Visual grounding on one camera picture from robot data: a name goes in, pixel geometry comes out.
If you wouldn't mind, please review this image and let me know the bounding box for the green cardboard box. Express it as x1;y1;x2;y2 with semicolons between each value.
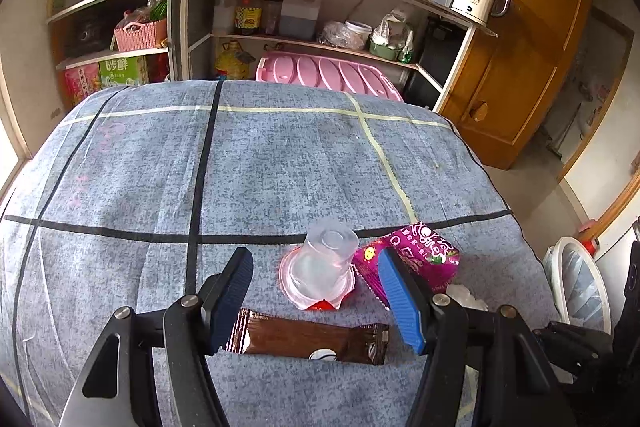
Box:
98;56;150;88

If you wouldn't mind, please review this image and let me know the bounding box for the green bowl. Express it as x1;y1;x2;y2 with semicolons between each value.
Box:
369;39;401;60

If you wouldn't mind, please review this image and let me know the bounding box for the yellow cooking oil bottle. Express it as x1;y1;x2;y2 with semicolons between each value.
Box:
215;39;251;81

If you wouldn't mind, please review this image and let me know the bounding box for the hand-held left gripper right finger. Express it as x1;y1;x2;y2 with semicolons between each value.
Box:
377;249;568;427

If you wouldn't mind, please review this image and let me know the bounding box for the white plastic jug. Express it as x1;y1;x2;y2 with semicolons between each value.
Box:
278;0;322;40

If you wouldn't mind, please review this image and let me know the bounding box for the clear plastic bottle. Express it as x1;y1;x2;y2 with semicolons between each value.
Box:
212;0;237;35

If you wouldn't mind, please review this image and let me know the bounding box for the large soy sauce bottle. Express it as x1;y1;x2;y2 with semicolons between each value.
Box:
234;0;263;36

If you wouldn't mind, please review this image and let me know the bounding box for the red floor item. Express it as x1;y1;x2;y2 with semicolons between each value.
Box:
577;219;601;255

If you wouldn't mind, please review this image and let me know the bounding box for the pink woven basket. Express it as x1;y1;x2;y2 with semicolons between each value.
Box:
114;18;168;52

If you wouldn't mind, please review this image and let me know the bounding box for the white crumpled plastic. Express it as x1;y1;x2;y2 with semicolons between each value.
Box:
445;284;488;313

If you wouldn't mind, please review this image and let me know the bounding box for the white metal shelf unit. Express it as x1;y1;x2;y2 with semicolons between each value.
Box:
157;0;498;112

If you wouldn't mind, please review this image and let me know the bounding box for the wooden door frame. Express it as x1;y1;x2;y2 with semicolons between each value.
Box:
557;0;640;233

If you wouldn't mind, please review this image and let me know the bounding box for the brown snack wrapper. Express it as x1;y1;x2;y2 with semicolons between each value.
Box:
222;307;390;365

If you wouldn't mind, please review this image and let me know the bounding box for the clear plastic cup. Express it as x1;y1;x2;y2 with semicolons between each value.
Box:
279;217;360;312

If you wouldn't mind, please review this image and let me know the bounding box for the crumpled clear plastic bag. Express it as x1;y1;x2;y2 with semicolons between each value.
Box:
317;21;351;50

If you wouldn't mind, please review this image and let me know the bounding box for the white plastic jar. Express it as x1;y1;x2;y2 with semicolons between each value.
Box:
344;20;372;50

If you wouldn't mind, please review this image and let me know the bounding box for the dark glass jar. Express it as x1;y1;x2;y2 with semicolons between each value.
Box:
262;0;283;35

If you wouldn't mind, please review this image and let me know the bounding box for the pink cardboard box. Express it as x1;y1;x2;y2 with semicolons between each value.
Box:
64;63;103;108

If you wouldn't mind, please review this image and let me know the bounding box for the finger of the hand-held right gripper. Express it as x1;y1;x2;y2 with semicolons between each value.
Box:
532;320;614;374

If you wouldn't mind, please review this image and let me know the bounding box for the wooden door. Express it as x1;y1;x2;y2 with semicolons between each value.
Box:
435;0;601;170

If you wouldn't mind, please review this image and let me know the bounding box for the white round bin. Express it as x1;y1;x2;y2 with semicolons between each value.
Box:
542;236;612;335

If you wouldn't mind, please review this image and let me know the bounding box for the black cooking pot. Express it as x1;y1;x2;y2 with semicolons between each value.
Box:
67;19;113;58

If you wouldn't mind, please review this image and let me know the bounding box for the magenta snack packet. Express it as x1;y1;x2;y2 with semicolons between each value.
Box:
352;221;461;310

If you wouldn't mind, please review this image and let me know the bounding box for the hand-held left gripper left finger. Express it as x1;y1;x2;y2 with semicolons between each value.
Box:
60;247;254;427

